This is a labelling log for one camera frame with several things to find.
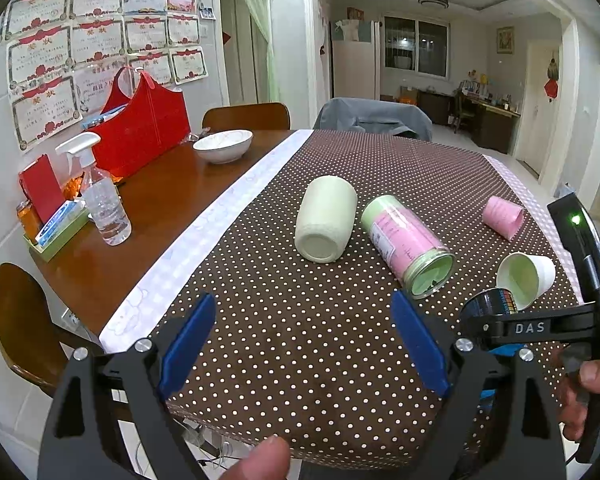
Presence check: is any white paper cup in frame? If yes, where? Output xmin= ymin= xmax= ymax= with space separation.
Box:
xmin=496 ymin=252 xmax=556 ymax=311

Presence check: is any blue white pack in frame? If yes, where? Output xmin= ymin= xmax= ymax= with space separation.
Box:
xmin=35 ymin=200 xmax=84 ymax=249

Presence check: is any pink paper cup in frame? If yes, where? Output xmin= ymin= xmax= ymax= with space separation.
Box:
xmin=482 ymin=196 xmax=524 ymax=240

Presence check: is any brown polka dot tablecloth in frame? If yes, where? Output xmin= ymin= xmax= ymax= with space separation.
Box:
xmin=98 ymin=128 xmax=584 ymax=472

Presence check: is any red felt bag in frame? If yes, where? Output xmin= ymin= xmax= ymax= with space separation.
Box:
xmin=91 ymin=67 xmax=190 ymax=179

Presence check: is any black striped metal can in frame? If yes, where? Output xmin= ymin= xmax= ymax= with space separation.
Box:
xmin=460 ymin=286 xmax=526 ymax=359

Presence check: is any red envelope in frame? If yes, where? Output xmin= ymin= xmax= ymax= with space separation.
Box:
xmin=18 ymin=155 xmax=66 ymax=223

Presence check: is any clear spray bottle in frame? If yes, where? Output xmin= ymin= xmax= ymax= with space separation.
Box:
xmin=55 ymin=131 xmax=132 ymax=246

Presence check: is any right hand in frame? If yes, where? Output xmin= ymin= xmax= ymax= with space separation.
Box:
xmin=558 ymin=360 xmax=600 ymax=442

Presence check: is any pale green ribbed cup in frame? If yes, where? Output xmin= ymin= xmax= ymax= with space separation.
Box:
xmin=294 ymin=176 xmax=358 ymax=263

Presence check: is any framed wall picture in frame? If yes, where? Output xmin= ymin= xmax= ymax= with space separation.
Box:
xmin=496 ymin=26 xmax=515 ymax=54

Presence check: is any red door ornament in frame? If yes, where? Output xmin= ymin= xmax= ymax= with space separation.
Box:
xmin=544 ymin=56 xmax=559 ymax=103

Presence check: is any white refrigerator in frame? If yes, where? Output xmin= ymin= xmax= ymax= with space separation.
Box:
xmin=330 ymin=20 xmax=381 ymax=100

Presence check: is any award certificate upper left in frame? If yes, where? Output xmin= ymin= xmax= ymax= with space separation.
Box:
xmin=4 ymin=0 xmax=68 ymax=40

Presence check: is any window with dark frame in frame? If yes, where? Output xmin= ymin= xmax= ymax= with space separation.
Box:
xmin=384 ymin=16 xmax=450 ymax=78

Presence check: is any green tray box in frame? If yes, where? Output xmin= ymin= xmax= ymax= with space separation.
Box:
xmin=23 ymin=208 xmax=90 ymax=262

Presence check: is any wooden chair near left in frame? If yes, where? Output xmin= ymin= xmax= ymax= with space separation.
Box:
xmin=0 ymin=262 xmax=105 ymax=396

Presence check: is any award certificate middle left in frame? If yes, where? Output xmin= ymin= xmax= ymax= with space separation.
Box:
xmin=6 ymin=25 xmax=74 ymax=89

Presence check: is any orange jar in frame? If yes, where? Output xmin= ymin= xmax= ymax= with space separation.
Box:
xmin=16 ymin=200 xmax=42 ymax=245

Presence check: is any white ceramic bowl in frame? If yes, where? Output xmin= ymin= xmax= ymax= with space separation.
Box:
xmin=193 ymin=129 xmax=253 ymax=165

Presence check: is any grey covered chair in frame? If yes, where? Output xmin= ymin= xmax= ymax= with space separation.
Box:
xmin=314 ymin=98 xmax=432 ymax=142

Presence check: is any award certificate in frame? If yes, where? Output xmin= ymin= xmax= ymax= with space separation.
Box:
xmin=6 ymin=25 xmax=74 ymax=89
xmin=4 ymin=0 xmax=68 ymax=40
xmin=10 ymin=76 xmax=82 ymax=152

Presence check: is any green pink labelled can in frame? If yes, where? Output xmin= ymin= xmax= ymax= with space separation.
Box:
xmin=361 ymin=195 xmax=455 ymax=299

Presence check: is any award certificate lower left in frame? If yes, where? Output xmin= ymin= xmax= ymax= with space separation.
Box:
xmin=10 ymin=76 xmax=82 ymax=152

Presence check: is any wooden chair far side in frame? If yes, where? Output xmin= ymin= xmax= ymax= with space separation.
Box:
xmin=202 ymin=102 xmax=290 ymax=132

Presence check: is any wooden chair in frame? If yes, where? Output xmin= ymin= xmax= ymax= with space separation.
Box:
xmin=0 ymin=262 xmax=105 ymax=396
xmin=202 ymin=102 xmax=290 ymax=132

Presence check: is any left hand thumb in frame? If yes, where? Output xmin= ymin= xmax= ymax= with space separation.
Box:
xmin=220 ymin=436 xmax=291 ymax=480

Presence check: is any dark wooden desk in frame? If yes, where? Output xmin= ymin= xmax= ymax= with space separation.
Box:
xmin=417 ymin=89 xmax=520 ymax=154

